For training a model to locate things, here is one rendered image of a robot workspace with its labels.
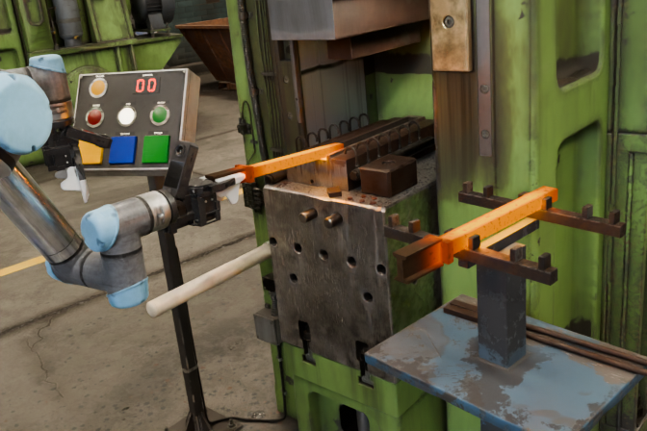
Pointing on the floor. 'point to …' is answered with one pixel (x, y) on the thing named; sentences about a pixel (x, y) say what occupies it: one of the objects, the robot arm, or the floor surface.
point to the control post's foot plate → (205, 422)
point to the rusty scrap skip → (213, 48)
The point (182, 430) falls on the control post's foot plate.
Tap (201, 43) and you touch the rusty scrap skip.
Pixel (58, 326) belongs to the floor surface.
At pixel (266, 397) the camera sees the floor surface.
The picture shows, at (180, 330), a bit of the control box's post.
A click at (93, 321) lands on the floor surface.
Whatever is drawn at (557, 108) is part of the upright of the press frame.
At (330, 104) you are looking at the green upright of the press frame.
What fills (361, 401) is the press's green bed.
